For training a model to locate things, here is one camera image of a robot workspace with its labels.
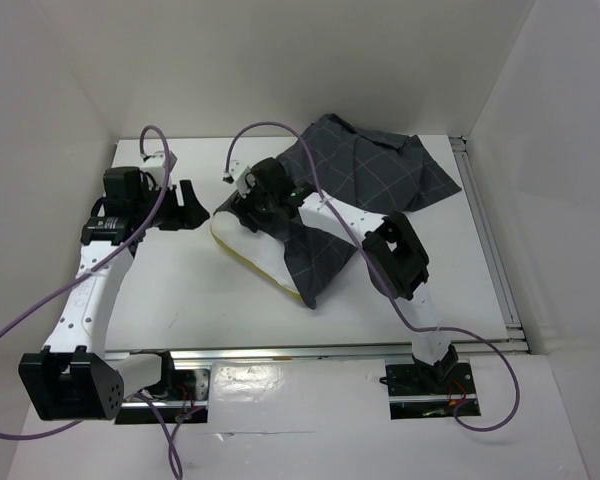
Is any white pillow yellow edge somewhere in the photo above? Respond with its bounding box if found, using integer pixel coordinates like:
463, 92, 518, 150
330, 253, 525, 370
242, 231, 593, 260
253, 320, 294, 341
210, 194, 302, 302

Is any purple cable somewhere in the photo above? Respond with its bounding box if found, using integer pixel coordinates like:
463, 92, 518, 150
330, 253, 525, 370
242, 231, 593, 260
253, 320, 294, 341
0, 124, 184, 480
224, 121, 521, 431

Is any front aluminium rail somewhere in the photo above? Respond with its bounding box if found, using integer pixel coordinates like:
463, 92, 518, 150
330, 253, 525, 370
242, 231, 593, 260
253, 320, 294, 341
104, 341, 426, 362

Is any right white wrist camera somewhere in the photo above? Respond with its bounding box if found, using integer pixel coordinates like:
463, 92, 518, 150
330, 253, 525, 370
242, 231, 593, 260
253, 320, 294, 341
223, 160, 256, 197

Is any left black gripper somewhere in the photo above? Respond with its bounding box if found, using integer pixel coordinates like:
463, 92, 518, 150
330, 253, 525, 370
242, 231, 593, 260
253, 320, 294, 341
134, 179, 210, 231

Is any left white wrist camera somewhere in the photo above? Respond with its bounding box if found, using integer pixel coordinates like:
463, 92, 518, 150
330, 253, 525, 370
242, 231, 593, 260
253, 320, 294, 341
140, 150, 178, 187

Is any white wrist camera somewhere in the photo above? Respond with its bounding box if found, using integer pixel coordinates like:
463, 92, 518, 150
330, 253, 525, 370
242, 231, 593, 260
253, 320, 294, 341
140, 150, 178, 187
223, 160, 256, 197

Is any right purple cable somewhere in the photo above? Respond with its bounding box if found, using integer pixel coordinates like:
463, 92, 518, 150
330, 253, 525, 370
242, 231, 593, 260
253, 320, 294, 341
224, 121, 521, 431

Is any right side aluminium rail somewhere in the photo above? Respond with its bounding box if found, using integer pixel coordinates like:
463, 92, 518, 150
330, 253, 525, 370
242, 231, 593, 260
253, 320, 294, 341
449, 137, 530, 353

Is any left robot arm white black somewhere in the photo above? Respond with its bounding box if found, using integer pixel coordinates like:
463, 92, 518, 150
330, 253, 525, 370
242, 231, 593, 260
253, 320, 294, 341
18, 167, 210, 421

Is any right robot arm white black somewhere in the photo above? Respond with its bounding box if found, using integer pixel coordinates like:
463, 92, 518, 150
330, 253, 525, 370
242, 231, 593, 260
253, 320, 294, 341
223, 158, 458, 392

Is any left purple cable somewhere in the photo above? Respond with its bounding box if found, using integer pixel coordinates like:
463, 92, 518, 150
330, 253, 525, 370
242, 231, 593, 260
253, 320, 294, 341
0, 124, 184, 480

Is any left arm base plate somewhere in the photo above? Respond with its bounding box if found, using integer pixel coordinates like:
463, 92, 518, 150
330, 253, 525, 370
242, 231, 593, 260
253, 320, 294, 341
105, 350, 210, 425

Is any aluminium rail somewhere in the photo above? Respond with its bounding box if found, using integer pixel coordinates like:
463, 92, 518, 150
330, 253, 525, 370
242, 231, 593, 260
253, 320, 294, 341
104, 341, 426, 362
449, 137, 530, 353

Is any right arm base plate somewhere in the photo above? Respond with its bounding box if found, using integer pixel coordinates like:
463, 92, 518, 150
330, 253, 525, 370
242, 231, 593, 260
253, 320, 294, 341
379, 362, 481, 420

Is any dark grey checked pillowcase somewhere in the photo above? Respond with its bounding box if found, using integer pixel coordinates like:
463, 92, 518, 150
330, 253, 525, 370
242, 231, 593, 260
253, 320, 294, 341
275, 114, 461, 309

